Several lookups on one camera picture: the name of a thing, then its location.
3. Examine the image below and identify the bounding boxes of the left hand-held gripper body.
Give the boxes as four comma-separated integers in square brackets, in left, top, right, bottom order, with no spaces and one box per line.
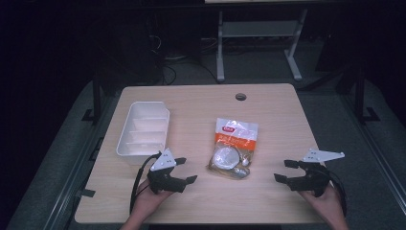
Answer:
[147,148,188,195]

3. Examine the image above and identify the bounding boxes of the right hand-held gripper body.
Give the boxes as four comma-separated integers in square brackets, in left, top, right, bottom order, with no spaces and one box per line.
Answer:
[286,148,346,197]

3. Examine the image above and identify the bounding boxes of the white divided plastic bin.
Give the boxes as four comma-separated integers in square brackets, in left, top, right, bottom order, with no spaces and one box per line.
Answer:
[116,101,171,166]

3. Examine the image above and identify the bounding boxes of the clear orange-label snack bag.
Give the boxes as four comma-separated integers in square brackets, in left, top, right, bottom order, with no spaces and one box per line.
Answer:
[207,117,259,181]

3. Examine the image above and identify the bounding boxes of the person's left hand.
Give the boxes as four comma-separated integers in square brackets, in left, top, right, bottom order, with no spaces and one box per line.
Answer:
[130,179,174,222]

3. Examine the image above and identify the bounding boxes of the person's right hand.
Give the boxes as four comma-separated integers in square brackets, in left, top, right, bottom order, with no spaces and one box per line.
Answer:
[298,186,348,230]

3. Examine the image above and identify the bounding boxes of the black metal stand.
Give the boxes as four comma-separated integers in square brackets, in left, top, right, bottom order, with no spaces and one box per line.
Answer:
[353,62,382,125]
[80,72,103,127]

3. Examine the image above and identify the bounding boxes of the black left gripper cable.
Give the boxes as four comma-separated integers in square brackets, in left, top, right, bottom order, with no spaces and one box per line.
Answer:
[128,151,163,215]

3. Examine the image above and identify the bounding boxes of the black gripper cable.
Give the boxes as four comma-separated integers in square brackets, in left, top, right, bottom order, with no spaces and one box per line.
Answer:
[128,151,163,215]
[327,170,350,218]

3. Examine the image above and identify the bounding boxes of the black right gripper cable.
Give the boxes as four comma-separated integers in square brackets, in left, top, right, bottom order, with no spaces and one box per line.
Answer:
[327,170,350,218]

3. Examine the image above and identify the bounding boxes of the black floor cables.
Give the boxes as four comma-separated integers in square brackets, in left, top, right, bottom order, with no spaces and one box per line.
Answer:
[147,33,219,86]

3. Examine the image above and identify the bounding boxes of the white metal table frame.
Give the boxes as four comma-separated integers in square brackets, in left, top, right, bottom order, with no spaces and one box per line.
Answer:
[215,8,309,83]

